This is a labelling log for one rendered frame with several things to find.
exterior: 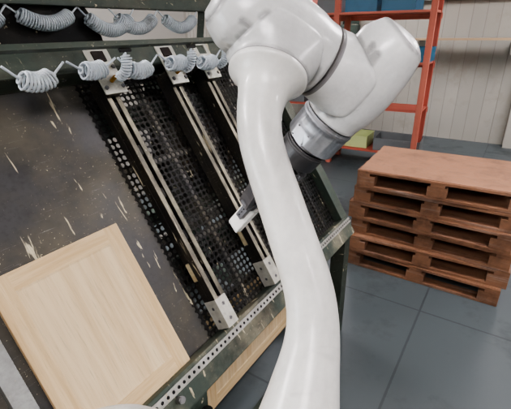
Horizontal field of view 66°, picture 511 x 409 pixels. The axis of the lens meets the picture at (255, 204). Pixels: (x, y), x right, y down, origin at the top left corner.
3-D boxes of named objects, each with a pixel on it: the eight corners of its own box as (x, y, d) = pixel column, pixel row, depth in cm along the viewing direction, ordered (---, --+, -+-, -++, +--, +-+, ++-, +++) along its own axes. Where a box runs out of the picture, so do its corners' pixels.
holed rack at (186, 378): (155, 415, 125) (156, 415, 125) (150, 407, 125) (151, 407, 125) (349, 221, 250) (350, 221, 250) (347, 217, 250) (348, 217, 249)
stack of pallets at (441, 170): (508, 256, 371) (535, 163, 333) (504, 309, 302) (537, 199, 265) (371, 225, 435) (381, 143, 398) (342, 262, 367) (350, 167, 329)
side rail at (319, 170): (327, 224, 251) (341, 219, 244) (247, 67, 244) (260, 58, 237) (332, 220, 257) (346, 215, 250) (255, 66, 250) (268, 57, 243)
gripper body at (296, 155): (310, 127, 69) (279, 162, 75) (281, 125, 63) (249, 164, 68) (335, 158, 67) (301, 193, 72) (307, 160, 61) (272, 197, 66)
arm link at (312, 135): (298, 94, 60) (276, 122, 63) (333, 137, 57) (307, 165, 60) (329, 100, 67) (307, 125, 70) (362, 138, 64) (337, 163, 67)
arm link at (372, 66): (348, 112, 68) (286, 75, 62) (418, 35, 59) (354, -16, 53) (364, 151, 60) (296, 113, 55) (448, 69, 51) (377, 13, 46)
